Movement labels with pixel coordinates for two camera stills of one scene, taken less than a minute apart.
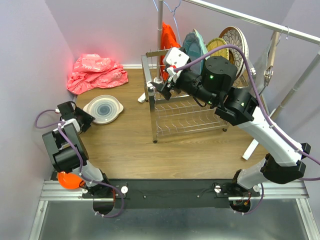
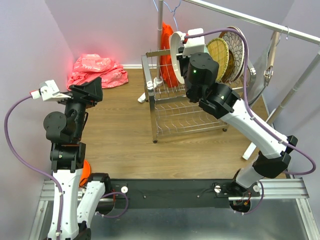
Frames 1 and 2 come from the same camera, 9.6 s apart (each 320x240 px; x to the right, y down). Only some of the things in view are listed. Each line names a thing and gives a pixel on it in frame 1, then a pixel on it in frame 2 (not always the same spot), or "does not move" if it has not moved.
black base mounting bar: (173, 193) does not move
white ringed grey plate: (105, 109) → (175, 40)
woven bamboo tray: (216, 42) does not move
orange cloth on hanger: (168, 40) does not move
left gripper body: (85, 118) → (76, 99)
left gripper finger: (84, 119) → (93, 88)
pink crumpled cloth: (91, 71) does not move
